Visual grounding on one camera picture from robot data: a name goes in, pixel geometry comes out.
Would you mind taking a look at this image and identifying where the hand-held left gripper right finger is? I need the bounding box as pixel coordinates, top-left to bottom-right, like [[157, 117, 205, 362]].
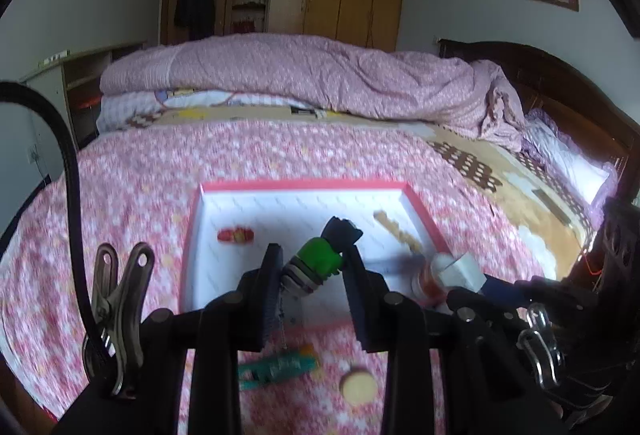
[[342, 246, 452, 435]]

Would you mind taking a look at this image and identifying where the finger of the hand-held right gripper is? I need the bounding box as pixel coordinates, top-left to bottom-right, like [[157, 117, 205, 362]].
[[481, 276, 534, 304], [446, 287, 527, 347]]

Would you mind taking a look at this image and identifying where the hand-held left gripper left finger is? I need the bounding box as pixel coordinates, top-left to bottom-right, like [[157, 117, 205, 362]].
[[187, 243, 286, 435]]

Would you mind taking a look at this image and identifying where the white charger plug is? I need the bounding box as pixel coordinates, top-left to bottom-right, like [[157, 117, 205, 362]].
[[440, 252, 486, 291]]

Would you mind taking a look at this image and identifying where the green toy figure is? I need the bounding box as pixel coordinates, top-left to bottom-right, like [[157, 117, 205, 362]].
[[280, 216, 364, 296]]

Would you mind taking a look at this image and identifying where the green keychain tag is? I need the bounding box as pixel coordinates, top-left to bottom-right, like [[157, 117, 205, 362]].
[[237, 344, 319, 391]]

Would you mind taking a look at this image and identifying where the small red toy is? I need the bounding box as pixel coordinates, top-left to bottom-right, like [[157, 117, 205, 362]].
[[217, 226, 255, 245]]

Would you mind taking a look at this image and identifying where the tan wooden puzzle piece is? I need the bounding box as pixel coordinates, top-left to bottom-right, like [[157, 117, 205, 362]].
[[374, 210, 426, 256]]

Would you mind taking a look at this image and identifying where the white pink-rimmed tray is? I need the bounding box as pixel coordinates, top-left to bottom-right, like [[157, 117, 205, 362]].
[[180, 181, 451, 317]]

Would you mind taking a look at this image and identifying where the metal spring clip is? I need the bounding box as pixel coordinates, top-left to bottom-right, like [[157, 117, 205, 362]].
[[82, 242, 156, 399], [517, 302, 564, 391]]

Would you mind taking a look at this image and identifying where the white jar orange label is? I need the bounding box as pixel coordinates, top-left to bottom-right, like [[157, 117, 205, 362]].
[[411, 252, 451, 309]]

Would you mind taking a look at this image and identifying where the round wooden disc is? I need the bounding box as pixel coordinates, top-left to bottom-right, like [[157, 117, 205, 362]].
[[340, 366, 377, 405]]

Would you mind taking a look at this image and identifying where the purple frilled pillow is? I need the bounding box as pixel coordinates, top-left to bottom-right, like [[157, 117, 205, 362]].
[[522, 110, 619, 216]]

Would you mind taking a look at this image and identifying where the pink floral bed sheet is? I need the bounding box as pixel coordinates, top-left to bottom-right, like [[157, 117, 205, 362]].
[[0, 120, 591, 435]]

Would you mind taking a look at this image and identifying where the dark wooden headboard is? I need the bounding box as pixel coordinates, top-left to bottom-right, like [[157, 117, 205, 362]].
[[437, 39, 640, 216]]

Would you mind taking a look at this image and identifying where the cartoon print blanket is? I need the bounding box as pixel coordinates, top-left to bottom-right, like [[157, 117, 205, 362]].
[[97, 87, 242, 132]]

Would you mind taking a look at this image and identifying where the pink quilt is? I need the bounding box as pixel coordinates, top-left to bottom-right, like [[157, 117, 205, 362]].
[[97, 33, 527, 152]]

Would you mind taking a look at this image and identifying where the white bedside cabinet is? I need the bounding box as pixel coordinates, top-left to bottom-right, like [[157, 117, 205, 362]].
[[19, 40, 149, 152]]

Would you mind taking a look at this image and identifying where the dark hanging coat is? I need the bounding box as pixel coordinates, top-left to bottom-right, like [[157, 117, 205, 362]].
[[174, 0, 216, 41]]

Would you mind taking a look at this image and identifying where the black cable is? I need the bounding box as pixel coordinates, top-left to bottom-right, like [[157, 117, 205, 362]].
[[0, 82, 101, 332]]

